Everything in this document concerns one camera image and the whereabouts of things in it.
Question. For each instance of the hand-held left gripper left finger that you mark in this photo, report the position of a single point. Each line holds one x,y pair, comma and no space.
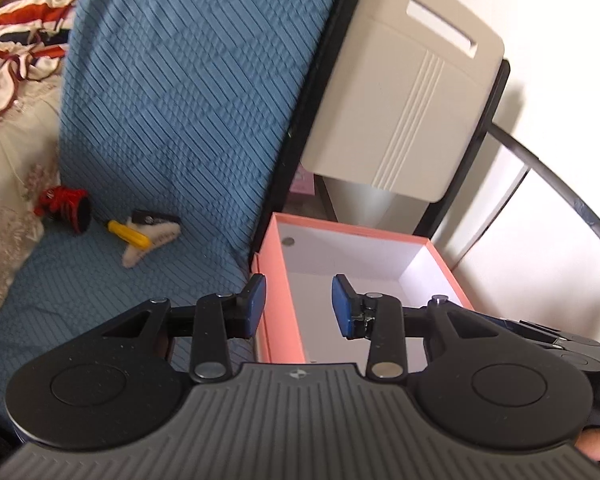
256,305

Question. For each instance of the beige floral lace sheet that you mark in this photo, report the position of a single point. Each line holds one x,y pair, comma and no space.
15,160

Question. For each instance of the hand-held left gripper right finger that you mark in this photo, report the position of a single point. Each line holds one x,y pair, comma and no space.
342,310

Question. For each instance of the small black object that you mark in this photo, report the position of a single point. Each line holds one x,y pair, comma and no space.
152,217

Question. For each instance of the cream hair claw clip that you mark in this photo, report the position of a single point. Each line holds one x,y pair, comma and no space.
147,246

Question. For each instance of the red white navy printed blanket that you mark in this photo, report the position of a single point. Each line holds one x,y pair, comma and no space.
25,17

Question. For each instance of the blue quilted sofa cover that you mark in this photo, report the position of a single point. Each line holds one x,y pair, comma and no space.
180,90

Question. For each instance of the red and black toy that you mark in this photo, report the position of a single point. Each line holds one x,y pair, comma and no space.
62,205

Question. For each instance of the small pink box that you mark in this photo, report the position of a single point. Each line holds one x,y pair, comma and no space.
302,182

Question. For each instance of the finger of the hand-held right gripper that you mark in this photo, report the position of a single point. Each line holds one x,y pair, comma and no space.
535,332

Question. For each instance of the black curved tube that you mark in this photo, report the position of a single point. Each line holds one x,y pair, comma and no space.
555,175

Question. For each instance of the pink cardboard box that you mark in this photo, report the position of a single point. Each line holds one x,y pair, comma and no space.
267,280

